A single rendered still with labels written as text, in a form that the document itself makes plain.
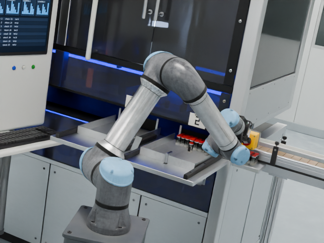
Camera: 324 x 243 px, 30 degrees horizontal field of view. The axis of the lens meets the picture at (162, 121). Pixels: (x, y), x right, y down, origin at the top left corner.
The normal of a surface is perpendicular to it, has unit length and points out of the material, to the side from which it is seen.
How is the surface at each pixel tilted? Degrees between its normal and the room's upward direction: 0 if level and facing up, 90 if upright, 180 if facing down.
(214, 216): 90
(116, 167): 7
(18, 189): 90
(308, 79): 90
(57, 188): 90
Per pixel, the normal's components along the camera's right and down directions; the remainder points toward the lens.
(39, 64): 0.81, 0.28
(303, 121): -0.44, 0.16
